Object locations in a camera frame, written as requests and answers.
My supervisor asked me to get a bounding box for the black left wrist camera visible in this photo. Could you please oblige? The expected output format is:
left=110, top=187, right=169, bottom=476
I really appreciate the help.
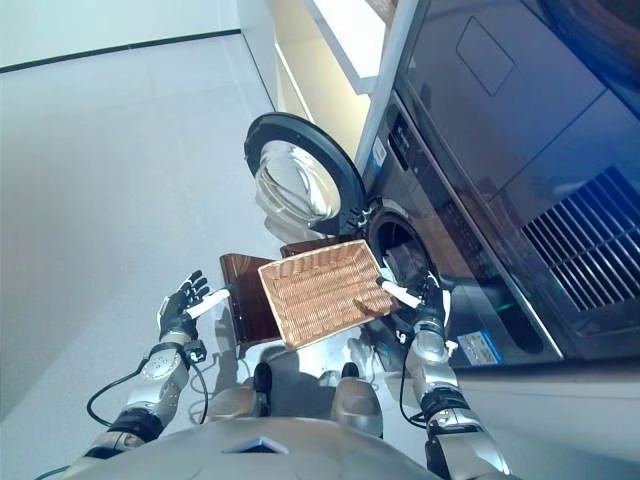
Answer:
left=183, top=339, right=207, bottom=365

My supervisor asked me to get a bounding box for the round glass washing machine door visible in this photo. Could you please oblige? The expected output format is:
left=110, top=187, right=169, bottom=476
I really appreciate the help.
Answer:
left=243, top=112, right=369, bottom=236

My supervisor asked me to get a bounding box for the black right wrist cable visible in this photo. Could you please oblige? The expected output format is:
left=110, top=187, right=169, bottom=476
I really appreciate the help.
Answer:
left=398, top=344, right=426, bottom=430

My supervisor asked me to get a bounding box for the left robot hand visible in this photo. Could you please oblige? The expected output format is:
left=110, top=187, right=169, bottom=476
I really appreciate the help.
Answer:
left=157, top=269, right=231, bottom=346

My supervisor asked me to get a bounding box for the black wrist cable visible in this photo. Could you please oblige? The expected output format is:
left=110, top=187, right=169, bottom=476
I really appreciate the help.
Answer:
left=398, top=344, right=426, bottom=430
left=34, top=362, right=211, bottom=480

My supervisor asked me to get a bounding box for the silver right robot leg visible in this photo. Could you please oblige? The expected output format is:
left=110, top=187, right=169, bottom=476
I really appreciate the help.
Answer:
left=332, top=377, right=385, bottom=441

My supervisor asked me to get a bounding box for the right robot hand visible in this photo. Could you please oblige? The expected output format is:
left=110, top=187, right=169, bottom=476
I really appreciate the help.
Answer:
left=375, top=272, right=452, bottom=334

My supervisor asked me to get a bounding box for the amber acrylic stool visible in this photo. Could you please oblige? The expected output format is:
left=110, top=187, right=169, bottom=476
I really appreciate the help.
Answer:
left=218, top=239, right=331, bottom=346

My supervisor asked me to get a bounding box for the woven wicker basket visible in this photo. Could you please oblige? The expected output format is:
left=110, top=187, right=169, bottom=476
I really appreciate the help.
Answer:
left=257, top=238, right=401, bottom=351

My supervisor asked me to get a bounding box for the grey front-loading washing machine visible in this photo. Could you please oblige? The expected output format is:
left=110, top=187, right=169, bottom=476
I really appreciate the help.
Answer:
left=349, top=0, right=640, bottom=371

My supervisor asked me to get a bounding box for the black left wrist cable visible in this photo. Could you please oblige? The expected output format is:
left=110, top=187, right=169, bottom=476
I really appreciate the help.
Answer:
left=34, top=362, right=211, bottom=480

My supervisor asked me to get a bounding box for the grey robot torso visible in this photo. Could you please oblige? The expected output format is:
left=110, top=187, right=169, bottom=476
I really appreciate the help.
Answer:
left=49, top=414, right=451, bottom=480

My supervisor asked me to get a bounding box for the blue energy label sticker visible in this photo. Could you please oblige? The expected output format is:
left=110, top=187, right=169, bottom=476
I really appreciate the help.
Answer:
left=457, top=330, right=499, bottom=366

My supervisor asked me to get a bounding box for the black left robot foot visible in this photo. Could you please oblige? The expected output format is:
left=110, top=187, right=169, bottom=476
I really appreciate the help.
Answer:
left=252, top=362, right=274, bottom=419

